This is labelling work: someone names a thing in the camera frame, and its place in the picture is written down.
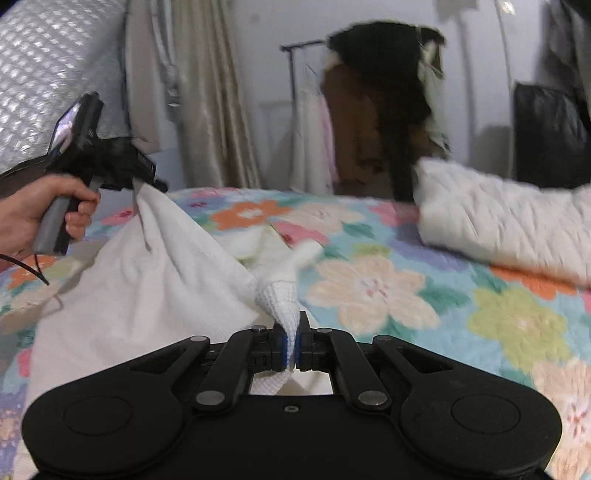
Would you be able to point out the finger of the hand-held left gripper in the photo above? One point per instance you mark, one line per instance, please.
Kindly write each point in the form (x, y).
(148, 173)

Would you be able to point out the pink hanging garment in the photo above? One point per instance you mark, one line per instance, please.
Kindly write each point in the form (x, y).
(328, 138)

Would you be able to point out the brown hanging coat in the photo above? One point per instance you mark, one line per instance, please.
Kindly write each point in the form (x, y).
(355, 129)

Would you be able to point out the white curved pole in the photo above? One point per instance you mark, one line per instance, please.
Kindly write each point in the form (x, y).
(505, 55)

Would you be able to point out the pale green hanging vest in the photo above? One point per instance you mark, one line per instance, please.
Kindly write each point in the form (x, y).
(434, 74)

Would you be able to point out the grey hanging fabric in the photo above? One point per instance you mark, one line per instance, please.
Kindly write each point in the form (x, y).
(147, 69)

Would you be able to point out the black hanging garment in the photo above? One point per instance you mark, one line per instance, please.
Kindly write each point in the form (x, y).
(383, 55)

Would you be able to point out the beige curtain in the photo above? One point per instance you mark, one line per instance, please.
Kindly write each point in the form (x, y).
(212, 92)

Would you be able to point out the floral quilted bedspread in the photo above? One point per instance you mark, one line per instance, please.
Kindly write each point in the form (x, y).
(461, 314)

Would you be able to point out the cream quilted pillow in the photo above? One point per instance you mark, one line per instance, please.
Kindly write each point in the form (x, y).
(503, 217)

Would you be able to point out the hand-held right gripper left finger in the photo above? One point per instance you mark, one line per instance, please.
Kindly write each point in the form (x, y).
(279, 345)

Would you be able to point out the white knit cardigan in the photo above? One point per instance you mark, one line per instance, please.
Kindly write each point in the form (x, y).
(152, 286)

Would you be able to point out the person's left hand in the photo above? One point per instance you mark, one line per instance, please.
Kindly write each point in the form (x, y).
(25, 212)

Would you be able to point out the cream hanging garment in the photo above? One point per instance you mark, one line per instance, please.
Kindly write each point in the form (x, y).
(308, 138)

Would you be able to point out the silver quilted window cover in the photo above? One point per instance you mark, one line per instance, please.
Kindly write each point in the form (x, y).
(51, 60)

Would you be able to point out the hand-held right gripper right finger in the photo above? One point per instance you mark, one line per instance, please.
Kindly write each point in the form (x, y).
(301, 345)

